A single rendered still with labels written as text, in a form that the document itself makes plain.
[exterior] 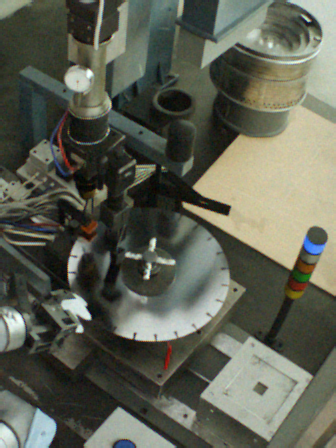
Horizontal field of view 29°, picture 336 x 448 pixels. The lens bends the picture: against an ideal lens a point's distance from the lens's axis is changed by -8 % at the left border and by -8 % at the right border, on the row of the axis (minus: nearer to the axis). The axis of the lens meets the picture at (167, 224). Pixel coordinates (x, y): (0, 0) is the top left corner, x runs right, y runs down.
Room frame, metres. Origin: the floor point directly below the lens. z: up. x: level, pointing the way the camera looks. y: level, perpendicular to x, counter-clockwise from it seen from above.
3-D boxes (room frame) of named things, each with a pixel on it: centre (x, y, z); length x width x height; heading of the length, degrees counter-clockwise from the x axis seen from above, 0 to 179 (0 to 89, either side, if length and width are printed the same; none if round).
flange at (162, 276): (0.79, 0.02, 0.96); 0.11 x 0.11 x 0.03
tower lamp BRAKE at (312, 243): (0.78, -0.28, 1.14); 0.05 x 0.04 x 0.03; 150
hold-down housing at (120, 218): (0.80, 0.10, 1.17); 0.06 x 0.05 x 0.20; 51
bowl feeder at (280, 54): (1.55, -0.20, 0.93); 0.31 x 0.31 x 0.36
